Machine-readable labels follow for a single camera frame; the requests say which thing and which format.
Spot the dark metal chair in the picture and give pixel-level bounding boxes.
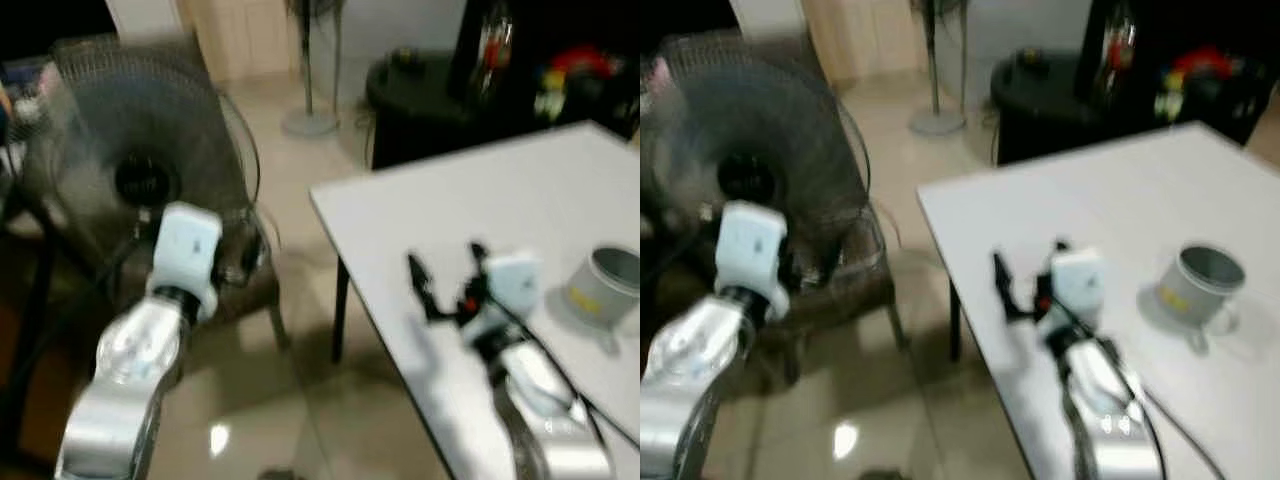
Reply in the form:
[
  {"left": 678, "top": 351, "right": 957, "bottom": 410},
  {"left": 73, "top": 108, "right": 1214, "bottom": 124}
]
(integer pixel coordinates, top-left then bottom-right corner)
[
  {"left": 180, "top": 205, "right": 293, "bottom": 353},
  {"left": 780, "top": 205, "right": 911, "bottom": 351}
]

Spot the black table leg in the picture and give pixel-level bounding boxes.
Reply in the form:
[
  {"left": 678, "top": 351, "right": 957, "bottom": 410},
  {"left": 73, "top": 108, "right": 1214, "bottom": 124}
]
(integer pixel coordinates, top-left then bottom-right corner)
[
  {"left": 331, "top": 257, "right": 352, "bottom": 364},
  {"left": 948, "top": 280, "right": 963, "bottom": 363}
]

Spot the grey metal mug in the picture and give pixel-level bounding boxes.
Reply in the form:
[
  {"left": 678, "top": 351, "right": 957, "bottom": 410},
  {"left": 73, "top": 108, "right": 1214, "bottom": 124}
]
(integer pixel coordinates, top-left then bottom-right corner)
[
  {"left": 1155, "top": 243, "right": 1248, "bottom": 353},
  {"left": 562, "top": 245, "right": 641, "bottom": 351}
]

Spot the black round table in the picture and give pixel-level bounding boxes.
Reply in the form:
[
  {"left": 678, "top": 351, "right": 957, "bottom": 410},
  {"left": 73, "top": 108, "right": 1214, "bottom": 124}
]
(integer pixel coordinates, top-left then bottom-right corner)
[
  {"left": 990, "top": 48, "right": 1276, "bottom": 166},
  {"left": 363, "top": 50, "right": 641, "bottom": 171}
]

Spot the clear bag with red contents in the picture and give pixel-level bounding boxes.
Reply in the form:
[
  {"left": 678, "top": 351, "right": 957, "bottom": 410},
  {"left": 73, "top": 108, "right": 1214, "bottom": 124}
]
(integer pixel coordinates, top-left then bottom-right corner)
[
  {"left": 470, "top": 0, "right": 518, "bottom": 101},
  {"left": 1095, "top": 0, "right": 1141, "bottom": 101}
]

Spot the red yellow item pile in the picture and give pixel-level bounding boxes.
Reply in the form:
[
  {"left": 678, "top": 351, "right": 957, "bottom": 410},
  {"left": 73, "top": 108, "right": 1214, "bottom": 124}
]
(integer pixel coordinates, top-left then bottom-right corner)
[
  {"left": 1153, "top": 45, "right": 1241, "bottom": 123},
  {"left": 533, "top": 45, "right": 623, "bottom": 123}
]

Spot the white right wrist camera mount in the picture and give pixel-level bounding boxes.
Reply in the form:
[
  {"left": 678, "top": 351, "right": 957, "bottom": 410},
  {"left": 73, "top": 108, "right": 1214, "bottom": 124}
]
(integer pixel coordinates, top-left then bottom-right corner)
[
  {"left": 485, "top": 252, "right": 547, "bottom": 326},
  {"left": 1048, "top": 248, "right": 1104, "bottom": 331}
]

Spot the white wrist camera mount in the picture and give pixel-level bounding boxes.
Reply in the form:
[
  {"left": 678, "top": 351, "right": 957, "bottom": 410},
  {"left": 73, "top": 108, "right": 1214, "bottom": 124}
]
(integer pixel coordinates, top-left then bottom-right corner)
[
  {"left": 1048, "top": 248, "right": 1104, "bottom": 331},
  {"left": 148, "top": 202, "right": 224, "bottom": 319},
  {"left": 715, "top": 200, "right": 791, "bottom": 321},
  {"left": 485, "top": 252, "right": 547, "bottom": 326}
]

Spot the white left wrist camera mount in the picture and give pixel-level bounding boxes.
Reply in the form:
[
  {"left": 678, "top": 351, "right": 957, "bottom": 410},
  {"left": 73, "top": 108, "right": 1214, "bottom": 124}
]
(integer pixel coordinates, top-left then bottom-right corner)
[
  {"left": 715, "top": 200, "right": 791, "bottom": 321},
  {"left": 148, "top": 202, "right": 224, "bottom": 319}
]

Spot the large black wire fan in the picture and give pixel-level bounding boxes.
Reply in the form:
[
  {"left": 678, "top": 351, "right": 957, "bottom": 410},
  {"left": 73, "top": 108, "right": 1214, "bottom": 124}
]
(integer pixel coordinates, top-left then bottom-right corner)
[
  {"left": 640, "top": 30, "right": 871, "bottom": 291},
  {"left": 15, "top": 35, "right": 263, "bottom": 296}
]

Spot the grey pedestal fan stand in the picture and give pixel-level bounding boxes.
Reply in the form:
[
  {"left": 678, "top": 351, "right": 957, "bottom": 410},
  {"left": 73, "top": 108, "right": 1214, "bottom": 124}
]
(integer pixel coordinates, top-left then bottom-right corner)
[
  {"left": 908, "top": 0, "right": 969, "bottom": 137},
  {"left": 282, "top": 0, "right": 343, "bottom": 138}
]

